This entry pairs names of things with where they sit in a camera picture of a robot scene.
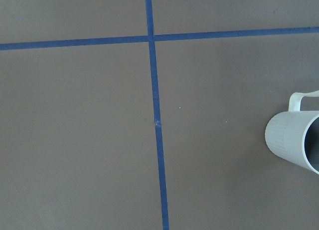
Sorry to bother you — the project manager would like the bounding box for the white ribbed HOME mug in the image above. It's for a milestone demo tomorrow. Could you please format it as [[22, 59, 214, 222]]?
[[265, 91, 319, 174]]

